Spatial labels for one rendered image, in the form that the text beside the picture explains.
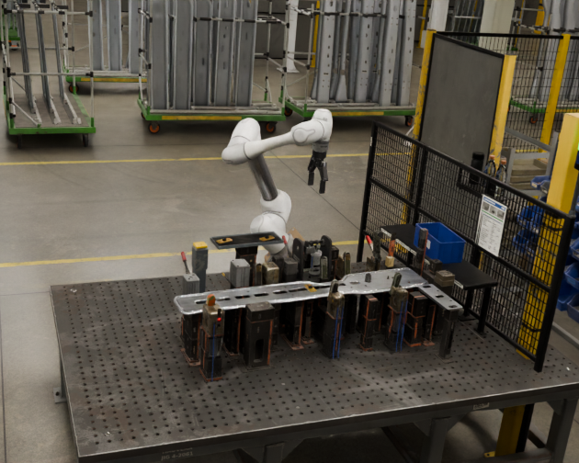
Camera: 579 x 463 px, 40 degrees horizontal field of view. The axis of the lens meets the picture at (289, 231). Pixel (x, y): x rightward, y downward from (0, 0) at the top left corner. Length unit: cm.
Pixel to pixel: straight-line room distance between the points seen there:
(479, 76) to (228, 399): 350
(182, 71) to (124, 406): 760
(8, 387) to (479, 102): 387
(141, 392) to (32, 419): 125
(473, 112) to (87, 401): 382
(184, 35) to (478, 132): 547
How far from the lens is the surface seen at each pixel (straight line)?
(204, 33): 1104
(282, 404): 370
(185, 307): 383
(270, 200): 477
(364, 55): 1201
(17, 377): 527
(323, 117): 403
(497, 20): 1159
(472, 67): 634
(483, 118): 619
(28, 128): 985
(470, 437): 495
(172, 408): 364
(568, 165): 403
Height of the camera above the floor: 274
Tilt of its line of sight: 21 degrees down
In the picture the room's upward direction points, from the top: 5 degrees clockwise
